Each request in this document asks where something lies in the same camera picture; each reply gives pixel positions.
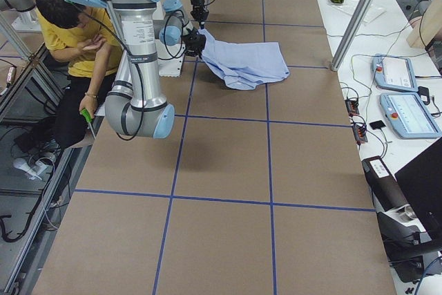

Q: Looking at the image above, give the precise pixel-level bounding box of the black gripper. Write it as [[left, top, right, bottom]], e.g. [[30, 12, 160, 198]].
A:
[[182, 30, 206, 57], [190, 0, 209, 29]]

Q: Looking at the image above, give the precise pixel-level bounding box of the blue striped button shirt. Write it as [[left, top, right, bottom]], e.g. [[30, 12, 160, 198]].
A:
[[199, 29, 289, 91]]

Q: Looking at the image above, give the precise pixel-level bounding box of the person in yellow shirt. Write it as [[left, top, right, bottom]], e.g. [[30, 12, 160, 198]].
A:
[[35, 0, 123, 149]]

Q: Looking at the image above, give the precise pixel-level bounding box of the brown table mat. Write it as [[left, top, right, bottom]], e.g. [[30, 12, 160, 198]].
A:
[[33, 0, 395, 294]]

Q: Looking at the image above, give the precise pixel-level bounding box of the far teach pendant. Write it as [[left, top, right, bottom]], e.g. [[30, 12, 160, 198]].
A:
[[372, 54, 418, 93]]

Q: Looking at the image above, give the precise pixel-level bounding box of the teach pendant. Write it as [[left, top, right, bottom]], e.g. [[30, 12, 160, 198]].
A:
[[372, 54, 418, 93], [379, 93, 441, 140]]

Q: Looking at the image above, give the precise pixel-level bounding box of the near teach pendant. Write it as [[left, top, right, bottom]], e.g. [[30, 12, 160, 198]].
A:
[[379, 93, 441, 140]]

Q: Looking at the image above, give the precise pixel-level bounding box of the black monitor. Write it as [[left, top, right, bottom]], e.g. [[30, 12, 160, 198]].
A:
[[395, 140, 441, 238]]

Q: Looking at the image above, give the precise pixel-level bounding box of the green handled grabber tool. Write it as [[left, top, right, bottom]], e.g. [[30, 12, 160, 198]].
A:
[[80, 108, 96, 139]]

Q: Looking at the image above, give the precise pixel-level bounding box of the aluminium frame post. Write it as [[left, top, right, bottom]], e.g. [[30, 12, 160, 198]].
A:
[[331, 0, 373, 71]]

